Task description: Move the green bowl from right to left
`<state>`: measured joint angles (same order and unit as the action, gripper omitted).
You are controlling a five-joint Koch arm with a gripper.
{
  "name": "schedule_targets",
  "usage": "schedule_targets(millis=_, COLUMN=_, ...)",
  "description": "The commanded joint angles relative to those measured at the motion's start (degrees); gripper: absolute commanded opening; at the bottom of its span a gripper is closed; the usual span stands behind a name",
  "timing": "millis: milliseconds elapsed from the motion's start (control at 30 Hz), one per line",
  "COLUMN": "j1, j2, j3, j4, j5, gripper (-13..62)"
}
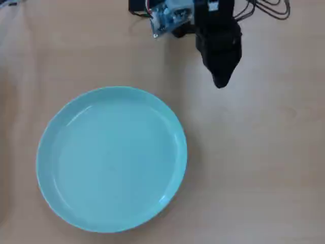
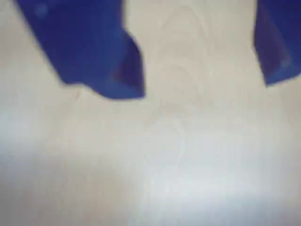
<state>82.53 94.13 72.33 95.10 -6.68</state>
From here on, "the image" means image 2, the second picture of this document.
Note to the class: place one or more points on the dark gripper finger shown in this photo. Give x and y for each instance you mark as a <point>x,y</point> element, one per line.
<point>89,47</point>
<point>277,47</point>

